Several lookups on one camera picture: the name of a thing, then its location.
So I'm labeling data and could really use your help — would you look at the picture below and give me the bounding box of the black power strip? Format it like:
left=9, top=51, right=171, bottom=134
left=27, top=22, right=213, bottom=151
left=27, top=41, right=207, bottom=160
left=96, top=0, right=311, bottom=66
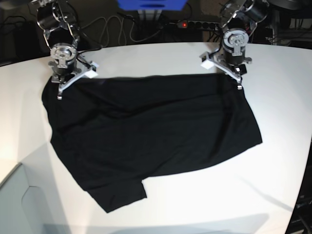
left=177, top=20, right=218, bottom=31

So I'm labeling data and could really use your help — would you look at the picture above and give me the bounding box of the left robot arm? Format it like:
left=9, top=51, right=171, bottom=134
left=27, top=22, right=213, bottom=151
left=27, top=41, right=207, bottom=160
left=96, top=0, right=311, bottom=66
left=200, top=0, right=270, bottom=90

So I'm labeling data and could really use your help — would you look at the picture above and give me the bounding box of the blue box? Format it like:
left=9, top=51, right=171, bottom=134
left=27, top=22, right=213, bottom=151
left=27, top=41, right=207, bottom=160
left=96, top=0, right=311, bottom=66
left=117, top=0, right=187, bottom=11

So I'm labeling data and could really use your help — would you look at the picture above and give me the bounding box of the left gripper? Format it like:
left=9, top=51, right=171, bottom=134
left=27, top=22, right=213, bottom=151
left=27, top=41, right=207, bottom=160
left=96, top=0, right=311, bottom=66
left=209, top=50, right=253, bottom=90

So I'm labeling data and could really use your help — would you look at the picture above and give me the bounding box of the black T-shirt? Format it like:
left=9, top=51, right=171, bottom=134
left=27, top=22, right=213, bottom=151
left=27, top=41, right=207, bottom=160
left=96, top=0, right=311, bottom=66
left=41, top=74, right=262, bottom=213

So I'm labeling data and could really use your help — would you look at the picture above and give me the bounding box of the grey cable on floor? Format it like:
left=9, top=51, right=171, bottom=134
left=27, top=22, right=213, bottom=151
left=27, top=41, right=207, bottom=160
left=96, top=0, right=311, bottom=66
left=80, top=14, right=161, bottom=47

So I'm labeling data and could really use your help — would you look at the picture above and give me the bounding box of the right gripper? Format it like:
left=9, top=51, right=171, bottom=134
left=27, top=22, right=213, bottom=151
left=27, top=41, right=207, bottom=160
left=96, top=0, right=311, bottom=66
left=48, top=56, right=92, bottom=100

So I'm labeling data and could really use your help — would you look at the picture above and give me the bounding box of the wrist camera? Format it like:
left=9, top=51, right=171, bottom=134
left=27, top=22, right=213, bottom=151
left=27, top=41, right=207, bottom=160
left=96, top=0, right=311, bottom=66
left=85, top=62, right=98, bottom=78
left=199, top=52, right=215, bottom=70

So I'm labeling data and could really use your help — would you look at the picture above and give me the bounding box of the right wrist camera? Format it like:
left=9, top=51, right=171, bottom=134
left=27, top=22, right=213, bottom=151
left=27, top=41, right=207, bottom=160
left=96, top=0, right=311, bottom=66
left=85, top=62, right=98, bottom=78

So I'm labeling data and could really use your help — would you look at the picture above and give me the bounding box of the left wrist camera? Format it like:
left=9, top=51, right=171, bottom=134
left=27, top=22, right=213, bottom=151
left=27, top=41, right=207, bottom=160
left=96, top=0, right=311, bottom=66
left=199, top=52, right=215, bottom=70

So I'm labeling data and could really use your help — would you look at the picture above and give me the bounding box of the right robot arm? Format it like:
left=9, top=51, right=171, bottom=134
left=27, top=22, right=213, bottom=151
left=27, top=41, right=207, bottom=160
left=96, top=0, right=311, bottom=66
left=31, top=0, right=97, bottom=100

